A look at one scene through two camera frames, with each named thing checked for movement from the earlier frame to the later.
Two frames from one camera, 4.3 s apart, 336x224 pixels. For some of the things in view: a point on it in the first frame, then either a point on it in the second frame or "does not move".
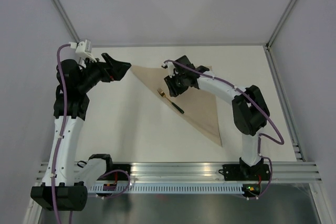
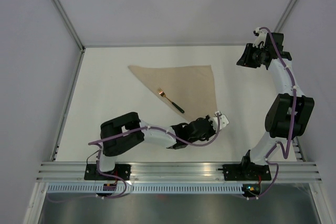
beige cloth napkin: [199, 105] does not move
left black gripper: [116, 72] -> [212, 131]
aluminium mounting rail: [197, 172] does not move
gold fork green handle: [163, 94] does not move
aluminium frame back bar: [177, 44] does not move
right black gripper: [174, 89] -> [245, 60]
